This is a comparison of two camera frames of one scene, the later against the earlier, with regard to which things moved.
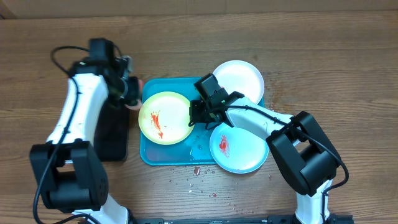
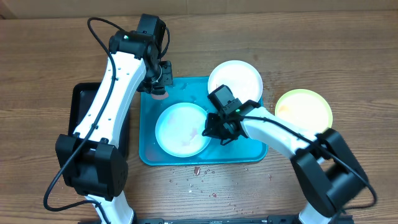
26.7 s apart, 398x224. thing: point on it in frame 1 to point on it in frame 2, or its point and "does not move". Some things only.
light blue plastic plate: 237,150 to 180,128
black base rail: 283,219 does not move
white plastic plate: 242,76 does not move
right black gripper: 195,112 to 210,127
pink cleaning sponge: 138,106 to 160,97
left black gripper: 132,91 to 167,69
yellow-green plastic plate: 164,118 to 305,107
